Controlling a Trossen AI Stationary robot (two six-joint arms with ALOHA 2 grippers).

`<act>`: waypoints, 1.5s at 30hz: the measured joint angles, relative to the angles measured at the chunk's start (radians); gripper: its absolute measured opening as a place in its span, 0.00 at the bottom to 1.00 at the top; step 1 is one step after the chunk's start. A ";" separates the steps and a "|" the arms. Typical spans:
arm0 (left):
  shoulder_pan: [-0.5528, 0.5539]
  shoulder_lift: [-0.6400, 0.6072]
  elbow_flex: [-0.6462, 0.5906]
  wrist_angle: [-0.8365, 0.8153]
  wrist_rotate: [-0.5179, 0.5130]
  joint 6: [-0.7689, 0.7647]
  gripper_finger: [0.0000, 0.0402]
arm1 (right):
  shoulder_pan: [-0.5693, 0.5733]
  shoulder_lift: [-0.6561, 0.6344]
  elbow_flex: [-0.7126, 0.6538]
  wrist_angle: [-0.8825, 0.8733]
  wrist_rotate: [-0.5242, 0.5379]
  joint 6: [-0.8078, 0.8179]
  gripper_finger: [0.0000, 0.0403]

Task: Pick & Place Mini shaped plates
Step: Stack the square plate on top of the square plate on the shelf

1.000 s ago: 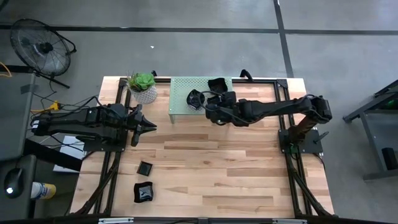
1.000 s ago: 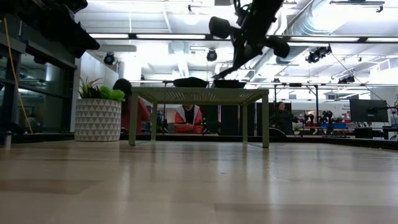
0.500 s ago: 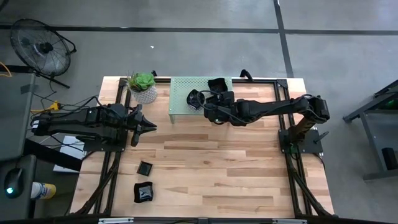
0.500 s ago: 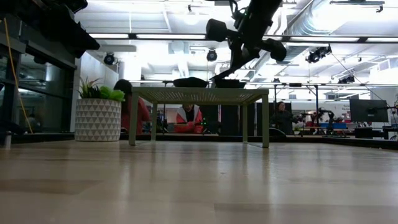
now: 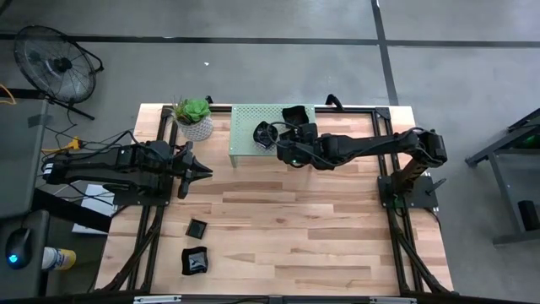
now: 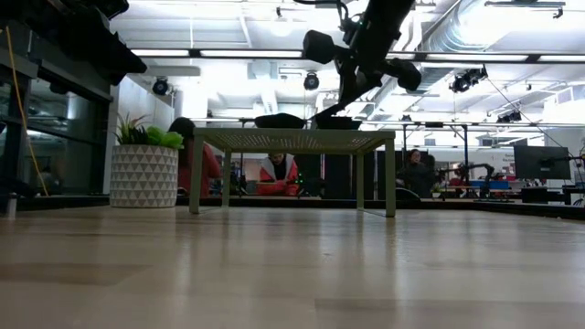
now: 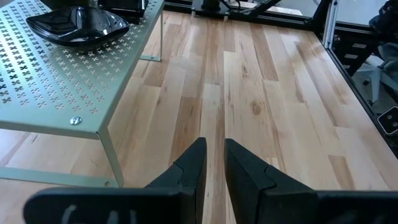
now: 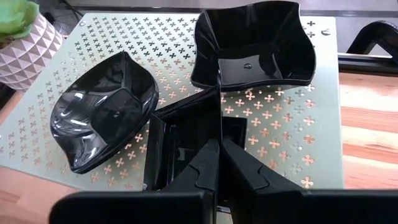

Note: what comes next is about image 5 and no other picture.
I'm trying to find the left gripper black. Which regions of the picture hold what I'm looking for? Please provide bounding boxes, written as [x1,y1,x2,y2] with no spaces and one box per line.
[170,142,213,199]

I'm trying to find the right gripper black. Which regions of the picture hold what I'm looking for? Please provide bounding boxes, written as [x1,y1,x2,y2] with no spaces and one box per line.
[278,128,317,168]

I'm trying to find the black wavy square plate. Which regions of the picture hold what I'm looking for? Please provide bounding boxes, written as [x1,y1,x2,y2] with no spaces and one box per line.
[281,105,311,128]
[181,246,209,276]

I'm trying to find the black glossy oval plate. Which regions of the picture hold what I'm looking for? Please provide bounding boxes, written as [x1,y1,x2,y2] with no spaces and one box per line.
[251,121,279,149]

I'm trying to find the succulent in white pot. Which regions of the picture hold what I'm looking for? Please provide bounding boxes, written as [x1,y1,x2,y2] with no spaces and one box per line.
[170,97,214,142]

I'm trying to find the green perforated metal shelf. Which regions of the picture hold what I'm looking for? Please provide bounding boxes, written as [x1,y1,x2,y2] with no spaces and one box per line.
[229,104,318,171]

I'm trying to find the black flat bar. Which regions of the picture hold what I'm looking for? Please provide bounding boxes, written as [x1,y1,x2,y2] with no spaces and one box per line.
[31,187,114,234]

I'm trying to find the black base lever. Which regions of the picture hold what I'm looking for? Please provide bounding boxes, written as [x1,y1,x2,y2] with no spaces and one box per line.
[424,177,447,196]

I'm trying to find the white and yellow can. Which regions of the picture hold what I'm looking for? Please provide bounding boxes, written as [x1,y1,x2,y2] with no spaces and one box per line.
[40,247,78,272]

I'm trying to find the dark mouse desk surface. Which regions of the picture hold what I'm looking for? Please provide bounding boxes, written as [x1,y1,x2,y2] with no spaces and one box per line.
[0,209,51,299]

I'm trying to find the grey side desk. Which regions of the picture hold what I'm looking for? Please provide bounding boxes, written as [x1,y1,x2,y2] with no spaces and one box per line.
[0,97,48,220]

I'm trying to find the black floor fan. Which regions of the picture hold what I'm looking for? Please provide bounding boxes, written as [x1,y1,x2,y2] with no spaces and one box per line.
[13,24,105,122]

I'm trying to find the grey metal stand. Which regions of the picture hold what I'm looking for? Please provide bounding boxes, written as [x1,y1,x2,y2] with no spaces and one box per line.
[463,107,540,247]

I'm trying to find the black computer mouse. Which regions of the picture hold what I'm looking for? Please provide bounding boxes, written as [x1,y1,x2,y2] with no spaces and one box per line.
[4,227,33,270]

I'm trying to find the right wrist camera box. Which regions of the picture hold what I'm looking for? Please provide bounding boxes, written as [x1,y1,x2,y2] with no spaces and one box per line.
[300,122,319,143]

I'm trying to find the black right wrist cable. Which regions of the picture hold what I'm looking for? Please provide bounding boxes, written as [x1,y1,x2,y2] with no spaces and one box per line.
[268,121,305,147]

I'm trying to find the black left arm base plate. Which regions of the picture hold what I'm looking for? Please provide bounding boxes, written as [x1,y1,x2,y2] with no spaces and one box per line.
[103,181,174,207]

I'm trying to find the black floor cables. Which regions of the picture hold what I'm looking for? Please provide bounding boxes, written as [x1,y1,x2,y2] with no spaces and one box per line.
[35,122,140,182]

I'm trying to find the yellow extension cord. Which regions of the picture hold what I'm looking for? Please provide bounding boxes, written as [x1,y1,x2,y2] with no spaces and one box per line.
[40,135,84,154]

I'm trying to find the silver metal bracket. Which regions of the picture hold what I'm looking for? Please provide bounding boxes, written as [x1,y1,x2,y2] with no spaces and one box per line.
[370,296,418,304]
[133,295,182,304]

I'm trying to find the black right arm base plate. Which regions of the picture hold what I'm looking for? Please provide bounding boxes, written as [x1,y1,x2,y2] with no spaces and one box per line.
[377,175,440,211]

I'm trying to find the yellow floor cable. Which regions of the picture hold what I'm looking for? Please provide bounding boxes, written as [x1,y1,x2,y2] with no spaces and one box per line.
[0,83,18,106]

